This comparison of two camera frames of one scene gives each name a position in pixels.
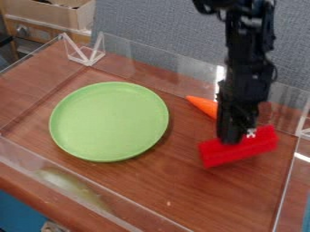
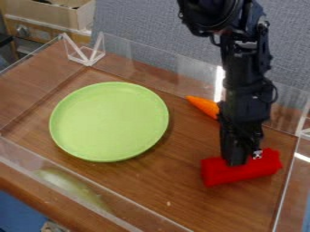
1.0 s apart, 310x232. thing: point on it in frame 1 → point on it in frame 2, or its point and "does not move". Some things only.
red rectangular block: x=217 y=153 → x=218 y=172
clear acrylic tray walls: x=100 y=121 does not move
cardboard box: x=48 y=19 does not move
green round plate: x=110 y=121 does not move
